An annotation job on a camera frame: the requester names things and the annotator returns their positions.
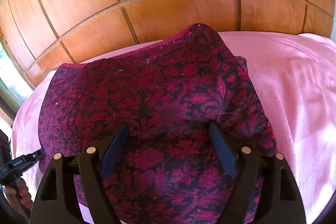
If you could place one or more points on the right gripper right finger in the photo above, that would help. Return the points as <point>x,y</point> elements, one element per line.
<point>280,200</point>

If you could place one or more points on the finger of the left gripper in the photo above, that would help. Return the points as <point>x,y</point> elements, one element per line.
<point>34,157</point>

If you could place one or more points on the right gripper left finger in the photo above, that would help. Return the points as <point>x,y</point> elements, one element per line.
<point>56,199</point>

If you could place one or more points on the dark red floral garment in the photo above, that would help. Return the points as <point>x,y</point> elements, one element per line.
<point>167,94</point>

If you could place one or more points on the person's left hand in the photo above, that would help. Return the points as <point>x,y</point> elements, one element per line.
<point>23,191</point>

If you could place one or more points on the pink bed sheet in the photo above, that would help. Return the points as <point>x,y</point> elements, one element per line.
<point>294,76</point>

